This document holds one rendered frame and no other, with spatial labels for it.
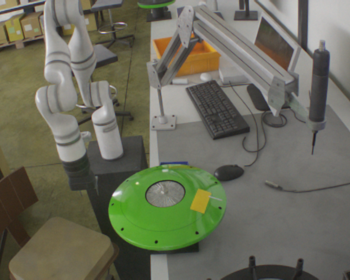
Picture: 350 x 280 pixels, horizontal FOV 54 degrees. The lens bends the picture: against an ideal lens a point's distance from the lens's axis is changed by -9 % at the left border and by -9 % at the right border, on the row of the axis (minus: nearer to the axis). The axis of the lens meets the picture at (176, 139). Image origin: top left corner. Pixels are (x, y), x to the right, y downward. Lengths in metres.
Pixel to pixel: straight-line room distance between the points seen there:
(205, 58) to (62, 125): 1.14
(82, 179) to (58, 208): 1.68
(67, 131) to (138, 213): 0.27
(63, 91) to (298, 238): 0.74
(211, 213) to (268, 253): 0.22
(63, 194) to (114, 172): 1.37
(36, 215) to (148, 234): 1.88
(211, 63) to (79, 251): 1.13
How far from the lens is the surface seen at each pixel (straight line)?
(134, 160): 1.51
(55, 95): 0.90
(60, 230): 1.65
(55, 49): 0.99
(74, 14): 1.10
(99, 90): 1.38
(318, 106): 0.85
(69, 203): 2.72
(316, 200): 1.21
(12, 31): 6.54
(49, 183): 2.97
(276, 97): 0.92
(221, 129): 1.47
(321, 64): 0.80
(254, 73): 0.98
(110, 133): 1.46
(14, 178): 1.60
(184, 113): 1.63
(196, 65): 1.95
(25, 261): 1.60
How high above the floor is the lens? 1.75
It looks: 35 degrees down
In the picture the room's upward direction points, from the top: 8 degrees counter-clockwise
